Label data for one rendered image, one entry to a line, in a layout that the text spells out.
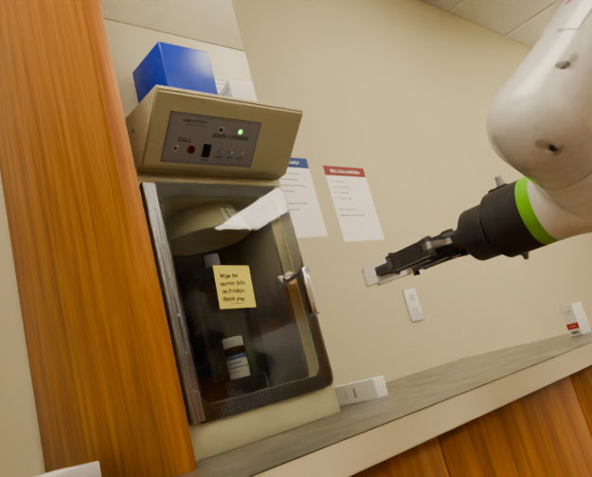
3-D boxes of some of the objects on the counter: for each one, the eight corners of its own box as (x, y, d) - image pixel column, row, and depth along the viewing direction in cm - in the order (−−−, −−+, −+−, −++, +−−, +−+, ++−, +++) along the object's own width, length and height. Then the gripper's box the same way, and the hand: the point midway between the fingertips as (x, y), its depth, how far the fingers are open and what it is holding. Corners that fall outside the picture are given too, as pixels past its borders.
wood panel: (47, 489, 109) (-44, -115, 141) (63, 485, 111) (-29, -110, 143) (177, 475, 75) (19, -318, 107) (197, 468, 77) (36, -309, 109)
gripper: (514, 202, 85) (393, 254, 102) (457, 200, 75) (331, 257, 92) (531, 251, 84) (405, 295, 100) (475, 255, 73) (344, 304, 90)
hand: (385, 271), depth 94 cm, fingers closed
